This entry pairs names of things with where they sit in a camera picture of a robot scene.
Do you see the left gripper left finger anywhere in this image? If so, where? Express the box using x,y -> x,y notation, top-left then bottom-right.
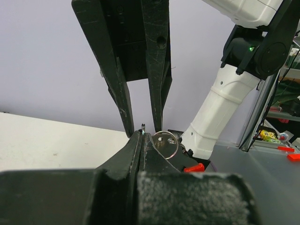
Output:
0,130 -> 143,225

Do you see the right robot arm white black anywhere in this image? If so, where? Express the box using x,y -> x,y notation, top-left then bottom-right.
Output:
71,0 -> 300,159

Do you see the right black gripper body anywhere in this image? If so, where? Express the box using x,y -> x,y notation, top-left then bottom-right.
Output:
100,0 -> 147,82

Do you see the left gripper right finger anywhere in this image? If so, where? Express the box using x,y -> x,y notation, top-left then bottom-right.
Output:
137,134 -> 260,225

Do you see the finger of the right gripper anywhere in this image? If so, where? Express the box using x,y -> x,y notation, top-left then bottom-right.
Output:
141,0 -> 172,131
71,0 -> 134,138

